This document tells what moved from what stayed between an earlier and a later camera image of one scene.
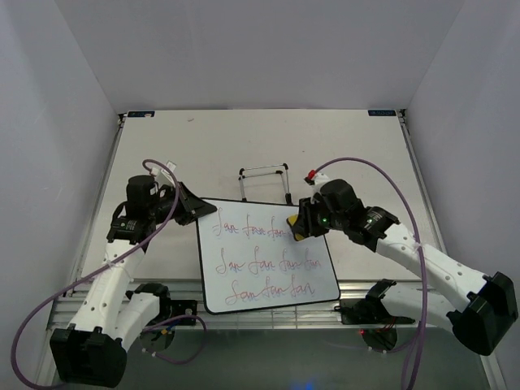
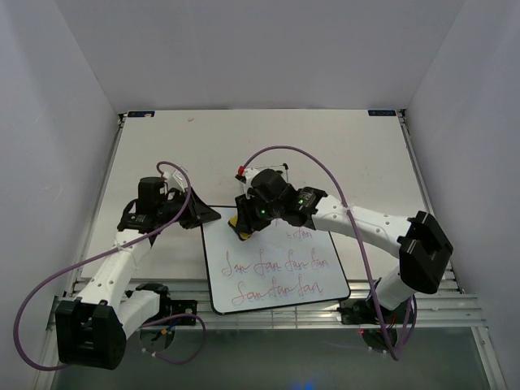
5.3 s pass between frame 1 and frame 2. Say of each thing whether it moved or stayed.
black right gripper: moved
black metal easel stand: stayed
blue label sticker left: stayed
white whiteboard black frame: stayed
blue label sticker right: stayed
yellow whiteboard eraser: moved
